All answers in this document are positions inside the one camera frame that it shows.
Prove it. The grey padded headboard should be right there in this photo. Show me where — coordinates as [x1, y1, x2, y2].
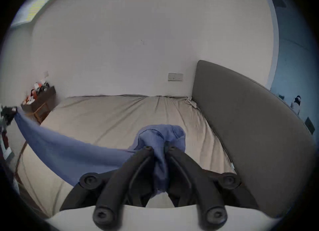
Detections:
[191, 60, 317, 218]

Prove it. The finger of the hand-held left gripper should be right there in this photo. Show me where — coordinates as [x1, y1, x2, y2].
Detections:
[0, 106, 18, 126]

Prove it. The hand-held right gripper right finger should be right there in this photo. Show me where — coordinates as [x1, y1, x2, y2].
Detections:
[164, 146, 258, 229]

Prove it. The blue shirt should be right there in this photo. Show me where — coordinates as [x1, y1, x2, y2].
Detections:
[14, 106, 187, 195]

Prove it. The bed with beige sheet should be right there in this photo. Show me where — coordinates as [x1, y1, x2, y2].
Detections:
[15, 95, 236, 219]

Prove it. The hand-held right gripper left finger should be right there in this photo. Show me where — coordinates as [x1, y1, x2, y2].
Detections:
[60, 146, 156, 230]

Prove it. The wooden side table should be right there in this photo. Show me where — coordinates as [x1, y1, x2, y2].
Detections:
[21, 81, 57, 124]

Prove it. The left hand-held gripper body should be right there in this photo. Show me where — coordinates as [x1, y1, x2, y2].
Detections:
[0, 125, 12, 162]

